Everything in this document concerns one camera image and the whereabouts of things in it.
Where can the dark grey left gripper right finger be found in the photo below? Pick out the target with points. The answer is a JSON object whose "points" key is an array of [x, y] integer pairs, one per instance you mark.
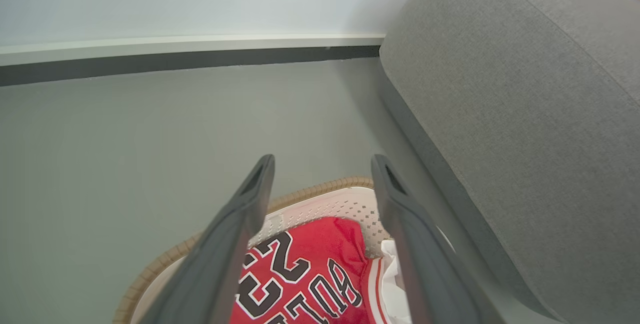
{"points": [[425, 264]]}

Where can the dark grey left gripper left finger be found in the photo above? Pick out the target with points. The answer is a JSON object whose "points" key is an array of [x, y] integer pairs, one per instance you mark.
{"points": [[215, 259]]}

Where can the white perforated laundry basket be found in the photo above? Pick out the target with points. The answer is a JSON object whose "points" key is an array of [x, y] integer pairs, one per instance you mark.
{"points": [[320, 209]]}

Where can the white cloth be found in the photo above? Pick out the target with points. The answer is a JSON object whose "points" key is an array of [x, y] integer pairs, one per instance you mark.
{"points": [[395, 284]]}

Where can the red basketball jersey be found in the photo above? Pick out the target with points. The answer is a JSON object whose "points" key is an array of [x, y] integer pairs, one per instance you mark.
{"points": [[310, 274]]}

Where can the grey fabric sofa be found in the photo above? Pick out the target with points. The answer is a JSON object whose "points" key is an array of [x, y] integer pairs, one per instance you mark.
{"points": [[525, 123]]}

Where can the white and black baseboard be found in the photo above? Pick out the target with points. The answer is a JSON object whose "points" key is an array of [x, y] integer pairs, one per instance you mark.
{"points": [[185, 56]]}

